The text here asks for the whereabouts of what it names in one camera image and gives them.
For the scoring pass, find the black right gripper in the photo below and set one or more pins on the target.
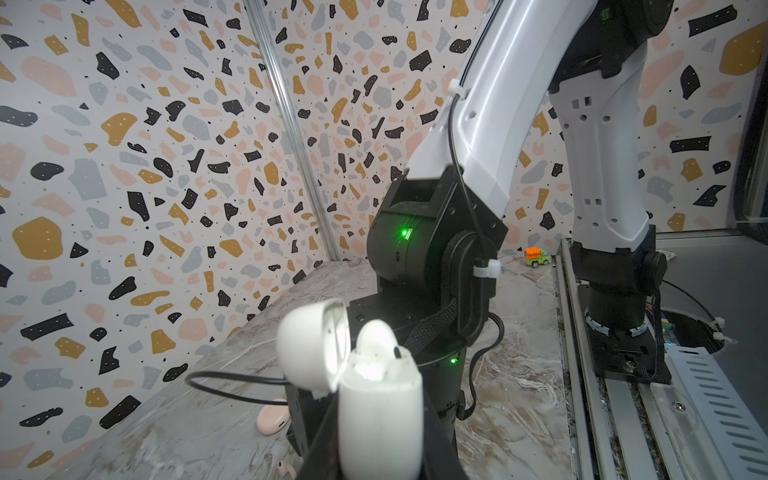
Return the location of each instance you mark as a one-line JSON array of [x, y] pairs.
[[307, 414]]

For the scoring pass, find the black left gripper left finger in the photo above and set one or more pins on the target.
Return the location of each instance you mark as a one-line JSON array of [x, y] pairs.
[[323, 459]]

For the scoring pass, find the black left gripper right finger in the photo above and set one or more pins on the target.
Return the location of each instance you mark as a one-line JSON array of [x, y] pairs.
[[439, 458]]

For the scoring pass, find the pink round earbud case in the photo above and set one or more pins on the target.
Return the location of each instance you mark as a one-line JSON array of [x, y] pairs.
[[273, 418]]

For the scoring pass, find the white earbud charging case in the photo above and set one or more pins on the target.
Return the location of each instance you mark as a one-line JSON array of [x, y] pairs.
[[380, 401]]

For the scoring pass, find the white earbud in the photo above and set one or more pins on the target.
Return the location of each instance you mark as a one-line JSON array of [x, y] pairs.
[[377, 339]]

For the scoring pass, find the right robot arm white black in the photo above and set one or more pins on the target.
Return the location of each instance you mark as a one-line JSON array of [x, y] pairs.
[[435, 240]]

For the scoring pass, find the pink earbud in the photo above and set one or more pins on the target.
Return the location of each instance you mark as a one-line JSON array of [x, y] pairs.
[[286, 469]]

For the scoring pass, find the orange green toy truck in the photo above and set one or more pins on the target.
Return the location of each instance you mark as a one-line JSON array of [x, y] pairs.
[[536, 257]]

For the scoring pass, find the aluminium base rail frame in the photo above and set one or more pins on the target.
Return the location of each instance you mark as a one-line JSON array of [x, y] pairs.
[[685, 397]]

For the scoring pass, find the aluminium corner post right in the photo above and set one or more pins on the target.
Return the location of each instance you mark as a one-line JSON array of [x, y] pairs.
[[258, 19]]

